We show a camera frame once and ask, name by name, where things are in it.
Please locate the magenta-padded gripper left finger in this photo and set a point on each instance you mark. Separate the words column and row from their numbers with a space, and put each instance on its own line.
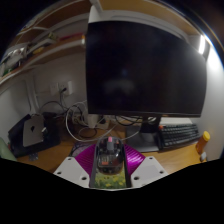
column 68, row 170

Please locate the black box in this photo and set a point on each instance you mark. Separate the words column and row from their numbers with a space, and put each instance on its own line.
column 16, row 143

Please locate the black computer monitor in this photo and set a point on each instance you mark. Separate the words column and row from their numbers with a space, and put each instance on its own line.
column 143, row 66

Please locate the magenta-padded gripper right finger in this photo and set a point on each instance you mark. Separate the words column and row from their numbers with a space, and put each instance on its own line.
column 150, row 170

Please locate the white power strip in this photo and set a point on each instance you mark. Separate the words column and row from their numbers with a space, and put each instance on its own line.
column 100, row 121

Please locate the bright lamp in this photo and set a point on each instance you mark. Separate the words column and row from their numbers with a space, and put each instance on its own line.
column 202, row 44

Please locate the pale green object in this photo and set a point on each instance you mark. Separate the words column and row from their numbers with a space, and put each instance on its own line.
column 6, row 151

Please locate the white wall socket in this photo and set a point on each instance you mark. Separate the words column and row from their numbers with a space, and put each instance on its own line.
column 61, row 88

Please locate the flower meadow print mouse pad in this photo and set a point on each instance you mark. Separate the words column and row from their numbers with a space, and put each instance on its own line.
column 110, row 181

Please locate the dark keyboard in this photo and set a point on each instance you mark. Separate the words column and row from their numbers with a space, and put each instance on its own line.
column 178, row 135

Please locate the wooden shelf unit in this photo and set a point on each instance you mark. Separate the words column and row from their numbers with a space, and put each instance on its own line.
column 40, row 46

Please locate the transparent computer mouse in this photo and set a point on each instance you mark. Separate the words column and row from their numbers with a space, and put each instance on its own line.
column 108, row 156

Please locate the orange bottle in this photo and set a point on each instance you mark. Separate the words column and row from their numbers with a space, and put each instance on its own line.
column 202, row 142

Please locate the silver mini computer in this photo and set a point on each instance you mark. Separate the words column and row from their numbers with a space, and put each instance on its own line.
column 33, row 131

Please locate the small white case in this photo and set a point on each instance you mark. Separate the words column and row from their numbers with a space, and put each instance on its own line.
column 203, row 157

